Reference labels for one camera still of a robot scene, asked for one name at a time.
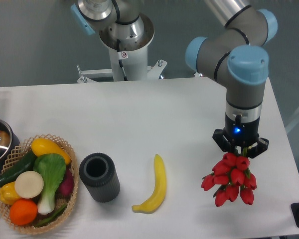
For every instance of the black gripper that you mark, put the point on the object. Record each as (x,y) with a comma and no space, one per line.
(242,135)

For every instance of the red tulip bouquet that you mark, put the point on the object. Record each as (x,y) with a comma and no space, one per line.
(234,178)

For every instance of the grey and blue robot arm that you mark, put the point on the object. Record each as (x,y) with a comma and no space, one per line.
(236,59)

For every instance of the yellow banana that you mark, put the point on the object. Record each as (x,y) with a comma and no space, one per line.
(151,204)

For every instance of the dark grey ribbed vase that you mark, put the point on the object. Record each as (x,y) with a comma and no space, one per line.
(98,173)

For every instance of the purple sweet potato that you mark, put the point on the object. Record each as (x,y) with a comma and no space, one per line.
(67,185)

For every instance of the green bok choy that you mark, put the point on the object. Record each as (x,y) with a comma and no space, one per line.
(52,168)

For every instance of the yellow squash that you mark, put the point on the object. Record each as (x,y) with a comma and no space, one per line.
(41,146)

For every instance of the green chili pepper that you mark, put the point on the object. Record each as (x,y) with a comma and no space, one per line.
(52,217)

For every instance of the woven wicker basket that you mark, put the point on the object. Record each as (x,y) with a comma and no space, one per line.
(63,204)

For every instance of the green cucumber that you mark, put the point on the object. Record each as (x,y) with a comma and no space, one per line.
(26,163)

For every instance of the white round radish slice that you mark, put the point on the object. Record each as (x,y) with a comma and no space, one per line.
(29,184)

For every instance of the orange fruit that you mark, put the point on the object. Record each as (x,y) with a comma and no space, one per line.
(23,212)

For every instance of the yellow bell pepper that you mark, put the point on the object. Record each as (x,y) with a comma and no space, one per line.
(8,194)

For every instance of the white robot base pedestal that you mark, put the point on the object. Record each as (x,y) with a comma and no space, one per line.
(127,45)

